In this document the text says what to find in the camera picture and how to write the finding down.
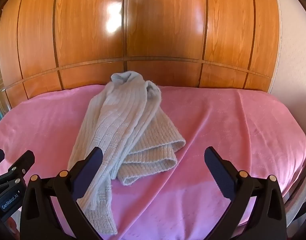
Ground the white knit sweater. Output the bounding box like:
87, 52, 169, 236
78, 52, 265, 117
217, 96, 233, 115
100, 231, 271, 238
68, 71, 186, 235

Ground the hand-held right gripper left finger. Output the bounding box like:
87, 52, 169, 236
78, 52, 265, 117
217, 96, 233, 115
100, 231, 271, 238
20, 147, 104, 240

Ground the pink blanket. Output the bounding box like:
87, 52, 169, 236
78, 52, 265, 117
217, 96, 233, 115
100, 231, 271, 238
0, 84, 306, 240

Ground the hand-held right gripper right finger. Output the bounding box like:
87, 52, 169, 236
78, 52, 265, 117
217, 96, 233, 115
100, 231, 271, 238
204, 147, 288, 240

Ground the wooden bed frame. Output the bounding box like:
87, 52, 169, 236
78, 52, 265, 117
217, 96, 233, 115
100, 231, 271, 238
281, 161, 306, 230

